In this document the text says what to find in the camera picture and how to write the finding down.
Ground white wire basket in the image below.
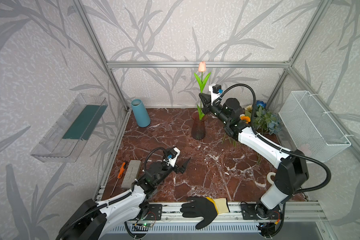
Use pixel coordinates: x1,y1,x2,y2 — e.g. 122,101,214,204
279,91,351,163

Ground pink tulip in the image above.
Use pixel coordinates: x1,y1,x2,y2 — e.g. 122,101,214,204
194,62,211,121

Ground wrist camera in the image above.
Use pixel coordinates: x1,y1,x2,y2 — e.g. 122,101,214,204
209,84,223,103
164,147,181,168

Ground pink object in basket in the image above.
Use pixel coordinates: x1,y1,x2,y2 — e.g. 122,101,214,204
298,144,312,157

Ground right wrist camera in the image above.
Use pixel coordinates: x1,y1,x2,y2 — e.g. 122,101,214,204
209,84,223,103

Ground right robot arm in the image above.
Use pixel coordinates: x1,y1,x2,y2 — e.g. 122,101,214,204
199,94,332,219

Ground teal ceramic vase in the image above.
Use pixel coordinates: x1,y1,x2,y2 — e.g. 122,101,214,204
131,99,151,128

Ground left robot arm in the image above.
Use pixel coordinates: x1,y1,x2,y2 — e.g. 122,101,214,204
56,159,191,240

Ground grey sharpening stone block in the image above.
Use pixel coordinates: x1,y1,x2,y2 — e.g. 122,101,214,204
121,160,142,190

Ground black and yellow work glove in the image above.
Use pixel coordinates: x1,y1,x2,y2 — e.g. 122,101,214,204
180,197,230,230

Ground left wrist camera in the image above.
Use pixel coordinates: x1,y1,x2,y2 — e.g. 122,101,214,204
164,147,181,168

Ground orange handled screwdriver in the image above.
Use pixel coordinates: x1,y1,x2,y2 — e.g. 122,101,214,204
110,162,127,197

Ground pink glass vase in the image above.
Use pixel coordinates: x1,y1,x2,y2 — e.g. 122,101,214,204
191,111,208,140

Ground white tape roll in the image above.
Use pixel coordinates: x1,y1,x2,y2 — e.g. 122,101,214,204
267,172,276,185

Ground orange marigold flower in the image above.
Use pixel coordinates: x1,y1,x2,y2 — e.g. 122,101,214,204
240,115,251,124

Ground blue green flower bouquet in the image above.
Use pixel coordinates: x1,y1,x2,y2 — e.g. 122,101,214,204
252,101,282,135

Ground clear acrylic wall shelf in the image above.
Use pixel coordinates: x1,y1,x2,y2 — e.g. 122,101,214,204
31,94,108,163

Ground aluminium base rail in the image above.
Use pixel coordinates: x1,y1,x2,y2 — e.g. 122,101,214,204
95,201,329,224

